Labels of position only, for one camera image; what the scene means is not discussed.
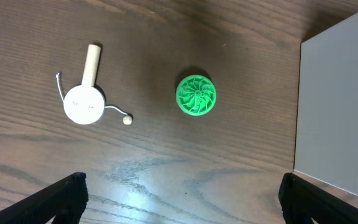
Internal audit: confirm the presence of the white cardboard box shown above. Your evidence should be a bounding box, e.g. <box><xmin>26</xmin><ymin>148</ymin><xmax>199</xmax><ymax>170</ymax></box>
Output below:
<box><xmin>294</xmin><ymin>13</ymin><xmax>358</xmax><ymax>196</ymax></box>

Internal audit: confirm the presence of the white wooden pellet drum toy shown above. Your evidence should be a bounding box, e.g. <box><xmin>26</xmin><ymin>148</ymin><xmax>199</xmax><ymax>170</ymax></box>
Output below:
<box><xmin>55</xmin><ymin>44</ymin><xmax>133</xmax><ymax>125</ymax></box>

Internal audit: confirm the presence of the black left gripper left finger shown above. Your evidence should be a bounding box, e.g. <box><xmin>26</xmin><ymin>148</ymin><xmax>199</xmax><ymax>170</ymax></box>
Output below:
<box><xmin>0</xmin><ymin>172</ymin><xmax>88</xmax><ymax>224</ymax></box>

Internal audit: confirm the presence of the green ribbed round toy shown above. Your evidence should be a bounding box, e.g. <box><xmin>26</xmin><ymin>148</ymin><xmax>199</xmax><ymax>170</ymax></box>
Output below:
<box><xmin>175</xmin><ymin>75</ymin><xmax>217</xmax><ymax>116</ymax></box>

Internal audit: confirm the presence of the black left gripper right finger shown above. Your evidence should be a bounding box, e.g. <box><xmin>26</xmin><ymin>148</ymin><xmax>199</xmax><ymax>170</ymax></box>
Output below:
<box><xmin>278</xmin><ymin>173</ymin><xmax>358</xmax><ymax>224</ymax></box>

